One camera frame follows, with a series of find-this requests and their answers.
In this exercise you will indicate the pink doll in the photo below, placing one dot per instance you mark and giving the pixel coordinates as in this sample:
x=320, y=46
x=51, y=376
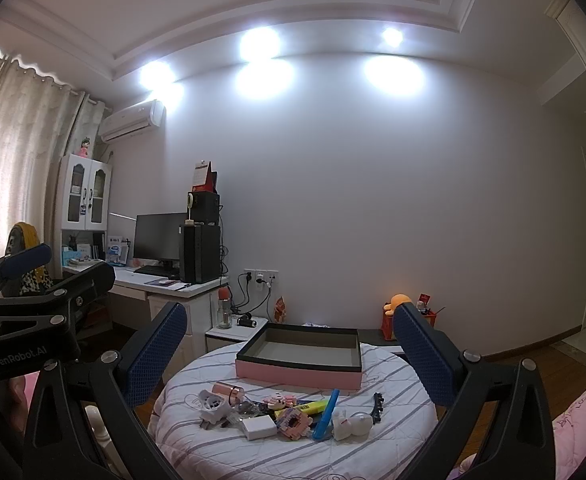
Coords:
x=84, y=147

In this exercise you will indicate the yellow cloth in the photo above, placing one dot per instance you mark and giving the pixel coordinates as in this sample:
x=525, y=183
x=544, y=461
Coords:
x=27, y=232

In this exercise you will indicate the white wardrobe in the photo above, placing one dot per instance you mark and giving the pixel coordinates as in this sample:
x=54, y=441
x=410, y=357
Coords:
x=580, y=25

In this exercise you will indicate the white air conditioner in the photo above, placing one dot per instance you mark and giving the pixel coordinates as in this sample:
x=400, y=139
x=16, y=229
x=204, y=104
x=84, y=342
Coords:
x=130, y=121

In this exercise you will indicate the red printed box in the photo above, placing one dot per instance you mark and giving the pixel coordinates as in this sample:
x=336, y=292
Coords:
x=387, y=327

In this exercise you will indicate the white rabbit figure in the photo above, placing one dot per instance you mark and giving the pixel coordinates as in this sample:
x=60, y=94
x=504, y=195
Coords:
x=350, y=424

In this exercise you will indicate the red desk calendar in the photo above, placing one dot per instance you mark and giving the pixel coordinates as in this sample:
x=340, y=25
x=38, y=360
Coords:
x=203, y=176

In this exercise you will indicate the blue white box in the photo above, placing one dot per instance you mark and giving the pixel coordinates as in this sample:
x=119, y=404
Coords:
x=118, y=250

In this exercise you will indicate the black keyboard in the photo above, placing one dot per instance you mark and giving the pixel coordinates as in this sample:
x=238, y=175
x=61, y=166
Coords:
x=153, y=270

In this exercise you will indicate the small round desk gadget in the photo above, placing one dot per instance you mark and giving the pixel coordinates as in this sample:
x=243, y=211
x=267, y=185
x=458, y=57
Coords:
x=191, y=202

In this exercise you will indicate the black computer tower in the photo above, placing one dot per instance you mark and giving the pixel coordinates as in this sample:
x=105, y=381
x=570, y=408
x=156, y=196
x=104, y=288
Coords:
x=200, y=255

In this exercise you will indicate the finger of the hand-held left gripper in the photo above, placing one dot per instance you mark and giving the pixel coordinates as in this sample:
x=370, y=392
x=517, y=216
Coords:
x=90, y=280
x=25, y=261

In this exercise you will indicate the red paper ornament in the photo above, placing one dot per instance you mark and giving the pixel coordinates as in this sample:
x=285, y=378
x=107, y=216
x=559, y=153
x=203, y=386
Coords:
x=280, y=311

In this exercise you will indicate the small red items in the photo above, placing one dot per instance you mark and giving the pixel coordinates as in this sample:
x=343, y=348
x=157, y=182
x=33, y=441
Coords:
x=425, y=302

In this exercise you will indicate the rose gold cylinder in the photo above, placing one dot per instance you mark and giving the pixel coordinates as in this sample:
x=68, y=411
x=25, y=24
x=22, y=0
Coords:
x=228, y=391

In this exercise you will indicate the small pink trinket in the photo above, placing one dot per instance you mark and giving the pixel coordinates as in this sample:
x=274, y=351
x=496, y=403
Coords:
x=279, y=401

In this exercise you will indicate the ceiling spotlight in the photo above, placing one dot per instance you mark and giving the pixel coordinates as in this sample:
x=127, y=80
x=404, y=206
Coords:
x=259, y=43
x=155, y=74
x=392, y=36

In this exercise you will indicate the red-capped water bottle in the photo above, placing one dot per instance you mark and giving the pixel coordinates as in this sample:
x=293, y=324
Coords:
x=224, y=310

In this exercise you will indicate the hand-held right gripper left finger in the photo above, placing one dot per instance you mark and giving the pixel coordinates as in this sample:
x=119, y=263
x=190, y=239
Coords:
x=155, y=360

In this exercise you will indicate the black computer monitor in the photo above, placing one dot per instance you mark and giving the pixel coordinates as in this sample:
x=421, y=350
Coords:
x=158, y=237

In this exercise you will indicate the white desk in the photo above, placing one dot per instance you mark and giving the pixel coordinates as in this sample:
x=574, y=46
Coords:
x=193, y=305

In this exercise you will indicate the leopard print cloth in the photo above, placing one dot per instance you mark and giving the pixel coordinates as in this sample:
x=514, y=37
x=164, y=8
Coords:
x=35, y=280

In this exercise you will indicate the white striped quilt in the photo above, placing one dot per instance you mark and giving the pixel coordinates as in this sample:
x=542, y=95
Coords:
x=298, y=460

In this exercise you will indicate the black speaker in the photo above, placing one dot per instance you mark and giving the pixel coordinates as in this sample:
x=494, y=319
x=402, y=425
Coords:
x=208, y=208

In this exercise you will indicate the beige curtain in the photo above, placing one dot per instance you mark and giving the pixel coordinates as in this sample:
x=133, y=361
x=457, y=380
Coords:
x=13, y=160

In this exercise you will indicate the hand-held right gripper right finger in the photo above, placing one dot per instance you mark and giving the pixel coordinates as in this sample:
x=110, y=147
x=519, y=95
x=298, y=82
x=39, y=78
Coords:
x=423, y=360

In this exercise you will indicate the white wall socket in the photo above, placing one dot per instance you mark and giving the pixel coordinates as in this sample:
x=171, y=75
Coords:
x=260, y=276

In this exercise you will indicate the clear glass bottle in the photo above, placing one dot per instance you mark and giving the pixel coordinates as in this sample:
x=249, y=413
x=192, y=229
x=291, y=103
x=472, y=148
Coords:
x=247, y=407

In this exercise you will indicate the white charger block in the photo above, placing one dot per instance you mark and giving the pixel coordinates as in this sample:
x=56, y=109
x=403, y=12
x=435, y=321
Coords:
x=259, y=428

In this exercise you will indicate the small black device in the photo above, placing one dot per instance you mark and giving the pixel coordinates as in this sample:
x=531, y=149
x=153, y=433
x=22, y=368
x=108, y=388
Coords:
x=245, y=320

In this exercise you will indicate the blue highlighter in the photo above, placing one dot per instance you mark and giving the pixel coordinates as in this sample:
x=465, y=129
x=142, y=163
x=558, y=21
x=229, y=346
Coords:
x=327, y=412

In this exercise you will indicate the black hair clip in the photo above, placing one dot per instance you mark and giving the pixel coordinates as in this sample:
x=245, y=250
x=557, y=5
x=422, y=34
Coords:
x=377, y=405

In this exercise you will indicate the pink blanket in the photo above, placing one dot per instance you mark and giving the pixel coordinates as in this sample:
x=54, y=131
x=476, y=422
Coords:
x=583, y=425

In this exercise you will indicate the yellow highlighter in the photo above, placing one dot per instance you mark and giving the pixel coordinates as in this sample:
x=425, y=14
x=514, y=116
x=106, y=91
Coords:
x=314, y=406

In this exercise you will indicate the black remote control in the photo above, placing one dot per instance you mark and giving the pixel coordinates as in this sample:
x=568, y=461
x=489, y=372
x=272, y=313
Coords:
x=268, y=412

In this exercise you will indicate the white nightstand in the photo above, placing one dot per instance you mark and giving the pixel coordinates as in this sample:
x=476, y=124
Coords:
x=233, y=340

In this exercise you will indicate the orange plush toy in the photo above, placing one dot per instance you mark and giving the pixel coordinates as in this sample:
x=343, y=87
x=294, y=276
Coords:
x=398, y=302

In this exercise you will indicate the white glass-door cabinet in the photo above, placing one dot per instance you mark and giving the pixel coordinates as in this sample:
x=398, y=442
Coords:
x=83, y=192

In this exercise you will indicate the pink bead cat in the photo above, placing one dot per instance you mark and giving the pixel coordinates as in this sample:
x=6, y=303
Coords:
x=293, y=422

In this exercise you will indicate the pink storage box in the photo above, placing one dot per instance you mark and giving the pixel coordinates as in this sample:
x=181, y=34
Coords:
x=298, y=379

